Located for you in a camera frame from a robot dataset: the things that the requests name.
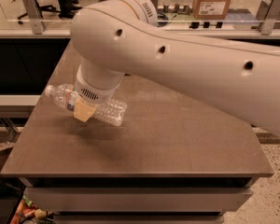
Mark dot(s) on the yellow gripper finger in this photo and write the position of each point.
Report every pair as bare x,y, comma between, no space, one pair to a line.
84,110

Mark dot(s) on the left metal glass bracket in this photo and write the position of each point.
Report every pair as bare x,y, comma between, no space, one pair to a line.
34,16

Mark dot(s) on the person legs in background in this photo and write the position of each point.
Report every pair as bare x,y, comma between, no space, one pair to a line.
68,8

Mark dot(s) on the clear plastic water bottle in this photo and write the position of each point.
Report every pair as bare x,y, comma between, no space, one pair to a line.
65,95

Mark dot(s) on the grey table drawer base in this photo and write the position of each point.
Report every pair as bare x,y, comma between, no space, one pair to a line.
139,205

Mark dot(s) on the cardboard box with label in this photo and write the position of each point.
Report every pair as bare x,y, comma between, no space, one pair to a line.
210,9

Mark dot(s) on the snack packets bin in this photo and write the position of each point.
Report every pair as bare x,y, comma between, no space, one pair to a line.
26,212

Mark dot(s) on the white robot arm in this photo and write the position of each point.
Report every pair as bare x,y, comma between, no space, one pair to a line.
119,37

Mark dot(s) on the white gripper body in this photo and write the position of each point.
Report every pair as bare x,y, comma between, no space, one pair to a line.
94,91

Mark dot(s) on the right metal glass bracket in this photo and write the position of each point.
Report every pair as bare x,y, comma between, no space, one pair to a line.
267,25

